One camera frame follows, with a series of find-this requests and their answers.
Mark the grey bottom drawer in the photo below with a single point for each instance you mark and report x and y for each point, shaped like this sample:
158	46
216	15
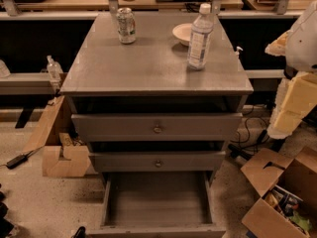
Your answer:
157	205

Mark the grey drawer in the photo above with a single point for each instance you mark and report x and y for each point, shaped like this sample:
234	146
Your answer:
156	127
157	161
157	205

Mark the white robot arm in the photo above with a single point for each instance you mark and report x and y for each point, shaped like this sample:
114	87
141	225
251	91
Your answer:
296	94

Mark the grey three-drawer cabinet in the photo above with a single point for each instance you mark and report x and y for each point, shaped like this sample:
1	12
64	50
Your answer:
151	76

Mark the grey top drawer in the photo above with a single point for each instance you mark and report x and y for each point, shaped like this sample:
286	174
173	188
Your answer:
156	127

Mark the grey middle drawer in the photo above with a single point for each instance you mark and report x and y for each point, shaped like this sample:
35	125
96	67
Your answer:
157	161

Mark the white ceramic bowl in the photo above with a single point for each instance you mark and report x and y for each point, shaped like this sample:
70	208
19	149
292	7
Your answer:
182	33

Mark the silver soda can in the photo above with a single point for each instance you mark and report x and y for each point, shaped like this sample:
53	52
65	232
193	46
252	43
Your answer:
126	25

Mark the clear plastic water bottle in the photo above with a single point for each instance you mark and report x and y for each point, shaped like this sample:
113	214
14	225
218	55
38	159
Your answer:
200	38

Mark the white pump dispenser bottle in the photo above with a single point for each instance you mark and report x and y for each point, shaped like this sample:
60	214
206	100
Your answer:
238	51

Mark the cardboard box left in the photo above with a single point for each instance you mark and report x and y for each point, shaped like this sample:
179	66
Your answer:
61	157

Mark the small plastic bottle left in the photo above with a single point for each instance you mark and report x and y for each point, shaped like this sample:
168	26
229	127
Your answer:
54	69

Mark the grey metal bench left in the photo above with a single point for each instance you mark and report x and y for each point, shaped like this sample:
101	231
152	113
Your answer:
27	91

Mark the black object bottom edge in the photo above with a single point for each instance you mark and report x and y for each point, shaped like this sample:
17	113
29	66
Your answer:
80	233

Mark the black power adapter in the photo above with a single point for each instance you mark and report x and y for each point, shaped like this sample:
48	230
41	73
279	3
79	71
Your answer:
12	164

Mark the open cardboard box right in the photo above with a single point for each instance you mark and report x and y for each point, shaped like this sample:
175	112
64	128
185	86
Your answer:
287	189

